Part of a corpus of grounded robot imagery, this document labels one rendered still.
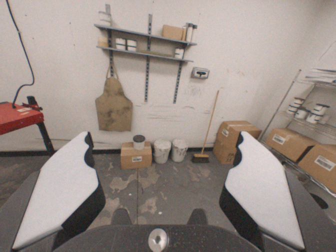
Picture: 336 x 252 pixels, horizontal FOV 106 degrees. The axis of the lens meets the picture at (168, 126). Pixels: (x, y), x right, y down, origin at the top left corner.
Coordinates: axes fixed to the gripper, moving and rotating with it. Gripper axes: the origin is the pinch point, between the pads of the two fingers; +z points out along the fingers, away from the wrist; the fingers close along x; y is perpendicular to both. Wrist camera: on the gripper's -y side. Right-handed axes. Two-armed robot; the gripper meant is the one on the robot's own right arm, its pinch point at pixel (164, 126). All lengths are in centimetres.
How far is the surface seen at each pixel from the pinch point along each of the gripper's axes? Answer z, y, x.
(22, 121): 89, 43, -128
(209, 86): 210, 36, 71
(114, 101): 175, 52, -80
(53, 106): 163, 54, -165
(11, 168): 124, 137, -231
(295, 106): 165, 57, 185
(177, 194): 106, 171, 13
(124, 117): 177, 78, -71
